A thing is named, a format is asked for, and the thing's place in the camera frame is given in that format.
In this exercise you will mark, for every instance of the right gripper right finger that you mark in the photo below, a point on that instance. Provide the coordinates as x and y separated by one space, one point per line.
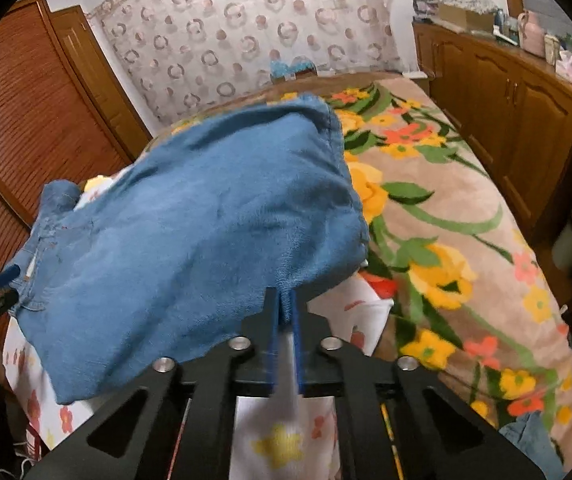
308 329

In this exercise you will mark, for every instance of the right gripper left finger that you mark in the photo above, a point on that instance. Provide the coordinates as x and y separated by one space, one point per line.
258 372

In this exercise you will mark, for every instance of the blue denim jeans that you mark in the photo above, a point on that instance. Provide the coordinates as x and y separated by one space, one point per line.
171 257

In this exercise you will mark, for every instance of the floral beige blanket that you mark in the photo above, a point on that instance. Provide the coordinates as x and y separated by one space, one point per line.
449 278

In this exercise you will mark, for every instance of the brown louvered wardrobe door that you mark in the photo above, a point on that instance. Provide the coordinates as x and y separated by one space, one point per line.
63 112

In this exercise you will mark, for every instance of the blue item on box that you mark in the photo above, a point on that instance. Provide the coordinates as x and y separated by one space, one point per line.
300 67

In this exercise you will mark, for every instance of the patterned sheer curtain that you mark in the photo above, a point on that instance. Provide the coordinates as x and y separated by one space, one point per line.
186 55

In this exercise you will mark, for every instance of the wooden sideboard cabinet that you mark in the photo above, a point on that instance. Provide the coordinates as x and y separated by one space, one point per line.
516 114

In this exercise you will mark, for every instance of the cardboard box on cabinet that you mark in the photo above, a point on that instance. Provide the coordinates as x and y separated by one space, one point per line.
465 18

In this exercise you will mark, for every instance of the pink tissue pack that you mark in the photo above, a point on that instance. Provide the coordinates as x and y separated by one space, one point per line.
563 65

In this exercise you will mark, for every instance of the pink jug on cabinet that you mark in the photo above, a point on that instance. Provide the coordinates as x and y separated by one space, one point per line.
531 34

